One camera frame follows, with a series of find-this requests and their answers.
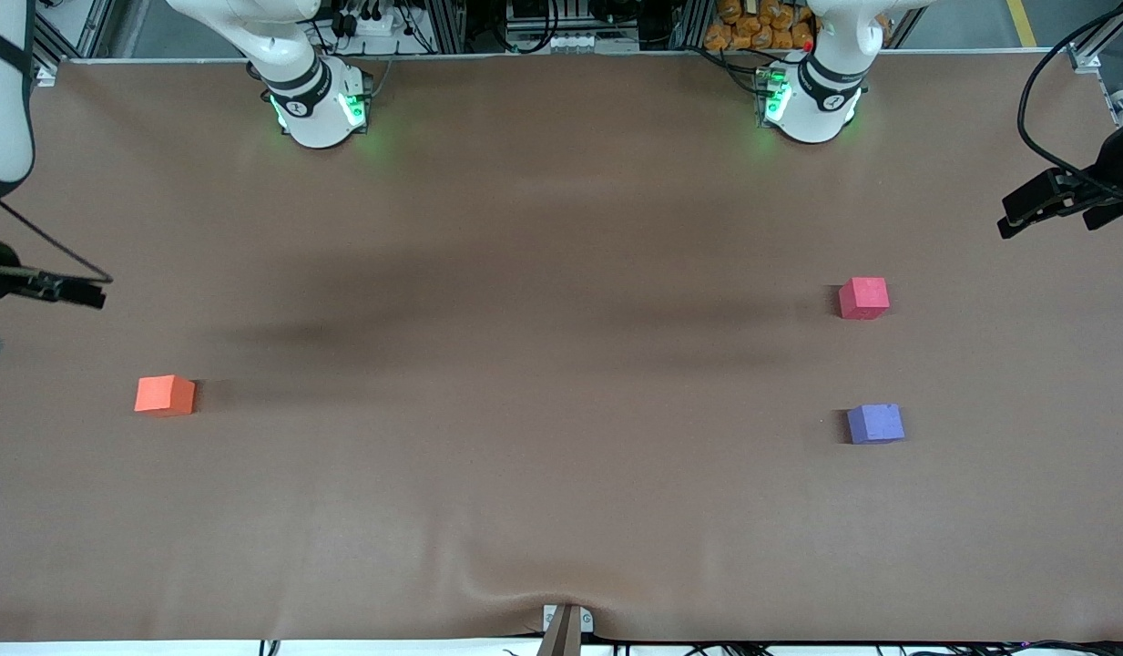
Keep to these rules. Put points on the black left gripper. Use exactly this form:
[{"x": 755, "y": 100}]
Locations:
[{"x": 1119, "y": 166}]

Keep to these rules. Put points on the orange foam cube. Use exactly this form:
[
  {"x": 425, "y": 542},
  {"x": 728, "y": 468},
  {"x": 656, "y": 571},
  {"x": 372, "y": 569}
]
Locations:
[{"x": 160, "y": 394}]

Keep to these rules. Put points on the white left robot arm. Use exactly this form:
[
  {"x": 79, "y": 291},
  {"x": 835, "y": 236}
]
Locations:
[{"x": 811, "y": 100}]

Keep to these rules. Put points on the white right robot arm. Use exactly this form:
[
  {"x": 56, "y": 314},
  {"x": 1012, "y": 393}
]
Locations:
[{"x": 315, "y": 109}]

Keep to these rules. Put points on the red foam cube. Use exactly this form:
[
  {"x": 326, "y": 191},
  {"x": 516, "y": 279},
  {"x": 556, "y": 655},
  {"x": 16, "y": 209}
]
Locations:
[{"x": 862, "y": 298}]

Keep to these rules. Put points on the purple-blue foam cube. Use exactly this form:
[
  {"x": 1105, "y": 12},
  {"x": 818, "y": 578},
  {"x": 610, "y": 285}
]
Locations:
[{"x": 875, "y": 424}]

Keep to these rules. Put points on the pile of orange objects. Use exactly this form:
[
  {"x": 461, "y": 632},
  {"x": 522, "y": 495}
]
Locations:
[{"x": 752, "y": 27}]

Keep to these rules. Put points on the white power strip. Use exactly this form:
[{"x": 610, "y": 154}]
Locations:
[{"x": 379, "y": 25}]

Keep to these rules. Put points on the table cover mat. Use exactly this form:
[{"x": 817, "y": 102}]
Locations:
[{"x": 525, "y": 410}]

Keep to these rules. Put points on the white terminal strip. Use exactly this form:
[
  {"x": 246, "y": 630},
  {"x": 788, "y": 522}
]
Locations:
[{"x": 588, "y": 42}]

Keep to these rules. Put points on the black equipment box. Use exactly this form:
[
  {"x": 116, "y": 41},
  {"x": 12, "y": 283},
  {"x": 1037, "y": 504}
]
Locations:
[{"x": 529, "y": 11}]

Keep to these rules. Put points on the aluminium frame profile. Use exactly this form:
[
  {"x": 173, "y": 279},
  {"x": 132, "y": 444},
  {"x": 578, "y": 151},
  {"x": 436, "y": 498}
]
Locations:
[
  {"x": 447, "y": 27},
  {"x": 693, "y": 25},
  {"x": 78, "y": 36},
  {"x": 1094, "y": 46}
]

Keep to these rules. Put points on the brown stand post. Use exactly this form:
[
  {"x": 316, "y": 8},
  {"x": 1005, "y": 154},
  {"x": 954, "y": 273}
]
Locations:
[{"x": 561, "y": 642}]

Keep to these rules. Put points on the silver metal bracket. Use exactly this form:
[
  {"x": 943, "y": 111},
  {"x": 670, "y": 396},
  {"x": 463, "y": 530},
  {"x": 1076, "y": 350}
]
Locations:
[{"x": 587, "y": 621}]

